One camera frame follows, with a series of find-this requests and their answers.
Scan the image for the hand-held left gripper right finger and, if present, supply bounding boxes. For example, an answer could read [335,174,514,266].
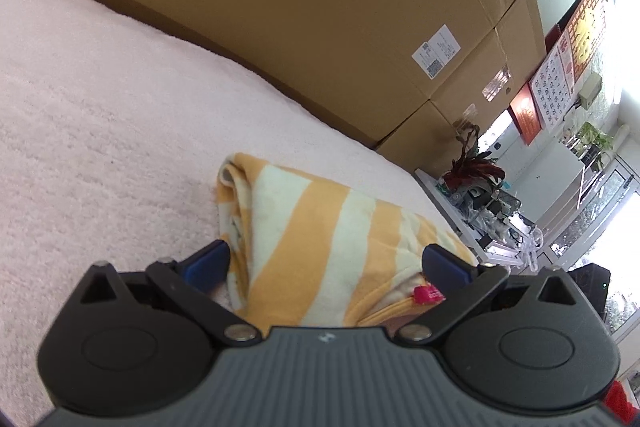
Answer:
[395,244,581,348]

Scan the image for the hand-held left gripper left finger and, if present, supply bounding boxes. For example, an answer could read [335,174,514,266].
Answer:
[80,239,261,348]

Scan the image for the orange white striped shirt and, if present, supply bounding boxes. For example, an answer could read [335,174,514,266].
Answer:
[215,152,481,328]

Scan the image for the magenta tag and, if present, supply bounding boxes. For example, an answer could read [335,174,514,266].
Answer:
[412,285,444,304]

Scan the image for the white table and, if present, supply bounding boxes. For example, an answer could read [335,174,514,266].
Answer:
[414,169,531,268]

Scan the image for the glass door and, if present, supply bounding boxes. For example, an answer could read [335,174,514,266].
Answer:
[537,157,640,333]

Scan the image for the clear plastic hangers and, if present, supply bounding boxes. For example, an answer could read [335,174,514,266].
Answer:
[510,227,546,268]

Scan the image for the grey metal machine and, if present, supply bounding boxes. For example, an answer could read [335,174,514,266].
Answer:
[460,184,501,214]

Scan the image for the red leaf potted plant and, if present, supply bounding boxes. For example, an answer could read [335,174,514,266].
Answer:
[442,124,506,192]

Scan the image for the white cabinet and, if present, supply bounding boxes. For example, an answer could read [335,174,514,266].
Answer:
[520,139,601,228]

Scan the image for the person's red jacket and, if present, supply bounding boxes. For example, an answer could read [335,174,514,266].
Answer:
[602,382,638,425]

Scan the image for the green potted plants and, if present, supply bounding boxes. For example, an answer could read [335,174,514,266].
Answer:
[570,122,613,168]

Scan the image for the bright window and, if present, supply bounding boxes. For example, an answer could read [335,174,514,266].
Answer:
[480,109,526,158]

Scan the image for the red sign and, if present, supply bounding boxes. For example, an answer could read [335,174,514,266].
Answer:
[509,83,543,146]

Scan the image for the white shipping label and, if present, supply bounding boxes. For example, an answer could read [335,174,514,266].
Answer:
[412,41,446,80]
[427,24,459,64]

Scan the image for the large cardboard box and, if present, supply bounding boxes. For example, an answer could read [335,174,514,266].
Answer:
[50,0,528,148]

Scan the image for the beige wall box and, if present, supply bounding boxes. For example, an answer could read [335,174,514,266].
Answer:
[579,74,603,108]

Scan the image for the wall calendar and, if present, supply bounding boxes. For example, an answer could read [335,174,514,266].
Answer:
[529,0,608,135]

